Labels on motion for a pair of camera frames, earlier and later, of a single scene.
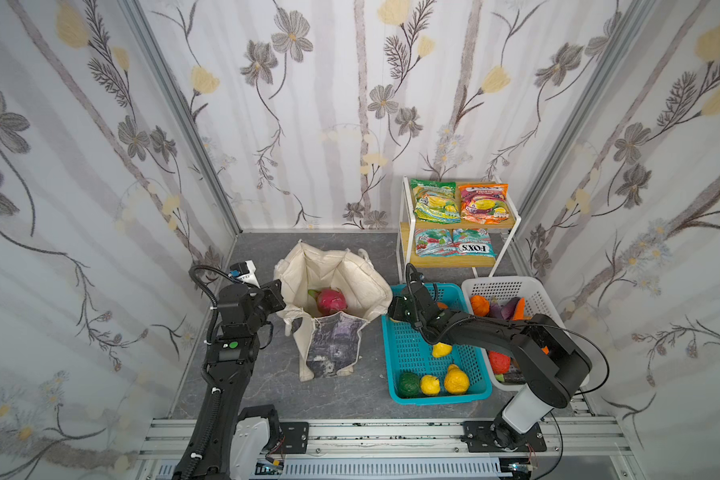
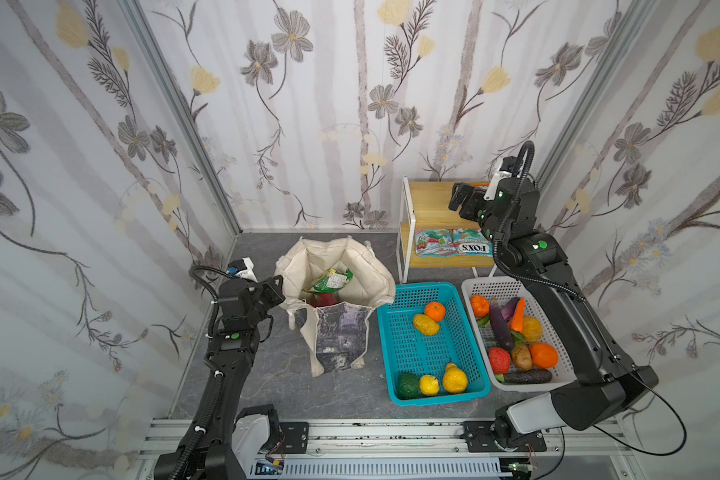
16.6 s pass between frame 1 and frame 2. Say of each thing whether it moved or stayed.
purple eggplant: stayed
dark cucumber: stayed
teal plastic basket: stayed
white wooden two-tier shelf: stayed
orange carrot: stayed
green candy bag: moved
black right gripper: moved
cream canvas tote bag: moved
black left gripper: stayed
